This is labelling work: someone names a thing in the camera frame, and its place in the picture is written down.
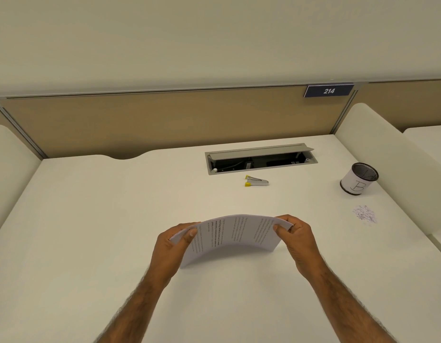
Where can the person's left hand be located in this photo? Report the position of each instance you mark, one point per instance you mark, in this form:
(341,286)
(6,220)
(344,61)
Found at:
(166,250)

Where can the person's right hand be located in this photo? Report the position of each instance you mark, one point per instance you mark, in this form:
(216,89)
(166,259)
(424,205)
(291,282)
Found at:
(300,242)

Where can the person's right thumb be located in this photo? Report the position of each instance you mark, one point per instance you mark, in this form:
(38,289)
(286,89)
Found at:
(280,231)

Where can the person's left thumb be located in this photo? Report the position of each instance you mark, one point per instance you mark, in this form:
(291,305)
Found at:
(189,237)

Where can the stack of printed white paper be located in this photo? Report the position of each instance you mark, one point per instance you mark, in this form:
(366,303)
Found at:
(229,237)

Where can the person's left forearm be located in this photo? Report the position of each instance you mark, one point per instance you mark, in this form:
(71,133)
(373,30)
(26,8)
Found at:
(134,310)

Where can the person's right forearm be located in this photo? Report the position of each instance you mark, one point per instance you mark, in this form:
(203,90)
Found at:
(349,307)

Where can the grey and yellow stapler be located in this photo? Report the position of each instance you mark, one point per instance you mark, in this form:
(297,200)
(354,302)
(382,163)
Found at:
(256,181)

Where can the pile of paper scraps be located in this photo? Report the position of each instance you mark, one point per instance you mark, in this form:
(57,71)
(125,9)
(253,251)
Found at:
(365,215)

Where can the black mesh cup white label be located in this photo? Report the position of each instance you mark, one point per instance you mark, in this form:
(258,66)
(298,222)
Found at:
(358,180)

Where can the tan desk divider panel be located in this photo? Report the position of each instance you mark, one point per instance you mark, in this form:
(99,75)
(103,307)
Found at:
(170,121)
(402,103)

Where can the white side partition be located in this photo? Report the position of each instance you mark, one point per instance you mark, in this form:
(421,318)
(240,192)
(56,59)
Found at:
(395,167)
(9,171)

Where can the blue number sign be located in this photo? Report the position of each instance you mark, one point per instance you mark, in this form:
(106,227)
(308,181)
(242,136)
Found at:
(329,91)

